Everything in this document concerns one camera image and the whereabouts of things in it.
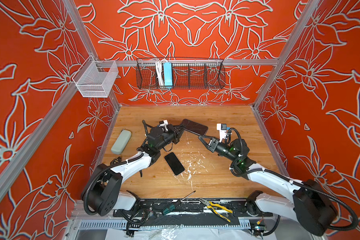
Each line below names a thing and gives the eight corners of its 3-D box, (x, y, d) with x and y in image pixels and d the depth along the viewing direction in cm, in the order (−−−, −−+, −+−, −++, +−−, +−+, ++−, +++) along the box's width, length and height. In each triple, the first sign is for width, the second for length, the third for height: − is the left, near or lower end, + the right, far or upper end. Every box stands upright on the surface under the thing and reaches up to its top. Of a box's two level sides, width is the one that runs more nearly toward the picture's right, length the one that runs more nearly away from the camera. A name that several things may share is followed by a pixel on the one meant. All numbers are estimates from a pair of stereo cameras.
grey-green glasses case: (111, 153, 95) (109, 150, 92) (123, 132, 106) (121, 128, 103) (122, 155, 94) (120, 152, 91) (132, 133, 105) (131, 130, 102)
